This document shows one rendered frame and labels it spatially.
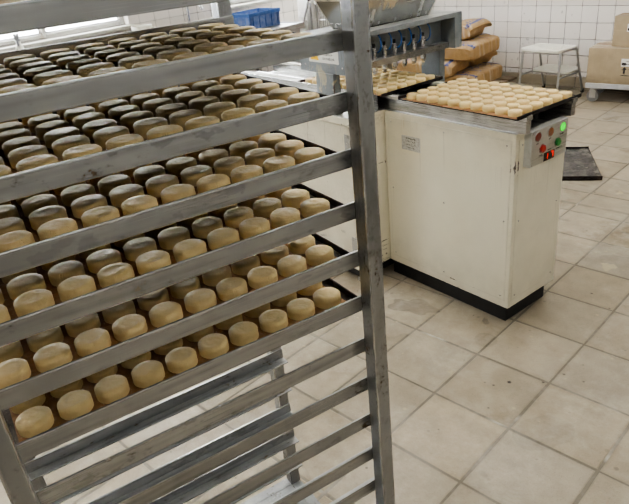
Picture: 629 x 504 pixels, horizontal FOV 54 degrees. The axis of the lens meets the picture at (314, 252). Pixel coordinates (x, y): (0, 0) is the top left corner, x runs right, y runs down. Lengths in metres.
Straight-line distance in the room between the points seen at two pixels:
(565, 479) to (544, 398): 0.37
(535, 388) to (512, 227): 0.62
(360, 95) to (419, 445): 1.49
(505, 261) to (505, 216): 0.20
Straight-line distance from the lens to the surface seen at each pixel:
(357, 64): 0.94
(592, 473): 2.20
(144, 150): 0.84
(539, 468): 2.18
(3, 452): 0.93
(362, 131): 0.96
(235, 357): 1.01
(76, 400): 1.01
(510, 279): 2.67
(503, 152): 2.47
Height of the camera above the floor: 1.55
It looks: 27 degrees down
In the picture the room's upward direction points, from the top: 6 degrees counter-clockwise
